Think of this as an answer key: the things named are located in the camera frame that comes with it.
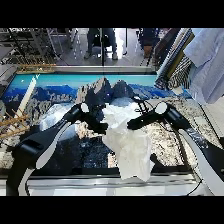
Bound person's legs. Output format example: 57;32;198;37
83;28;120;62

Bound heap of clothes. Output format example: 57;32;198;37
155;28;196;79

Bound striped garment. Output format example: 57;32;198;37
154;54;195;92

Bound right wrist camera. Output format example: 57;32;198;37
130;95;151;116

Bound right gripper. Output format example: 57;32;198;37
127;113;155;131

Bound black cable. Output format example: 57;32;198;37
186;178;205;197

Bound white shirt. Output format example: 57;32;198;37
101;99;156;183

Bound light blue shirt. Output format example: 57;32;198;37
183;28;224;105

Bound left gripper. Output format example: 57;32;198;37
84;113;109;135

